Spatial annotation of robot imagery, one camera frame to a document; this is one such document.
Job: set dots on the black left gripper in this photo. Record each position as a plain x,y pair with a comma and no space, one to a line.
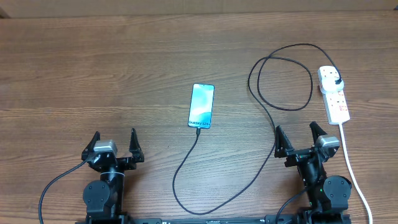
137,156

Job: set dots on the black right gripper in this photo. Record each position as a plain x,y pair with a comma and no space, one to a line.
282,148

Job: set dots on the blue Galaxy smartphone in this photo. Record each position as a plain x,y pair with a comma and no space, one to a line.
201,106

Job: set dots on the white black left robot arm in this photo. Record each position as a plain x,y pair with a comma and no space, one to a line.
104,197

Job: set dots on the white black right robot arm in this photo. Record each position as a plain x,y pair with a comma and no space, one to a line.
327,195

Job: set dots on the white charger plug adapter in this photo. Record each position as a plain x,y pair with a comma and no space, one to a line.
329,85

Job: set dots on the white power strip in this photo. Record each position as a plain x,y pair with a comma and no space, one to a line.
335,103

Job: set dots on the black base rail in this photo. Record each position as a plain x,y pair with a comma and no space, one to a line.
211,221

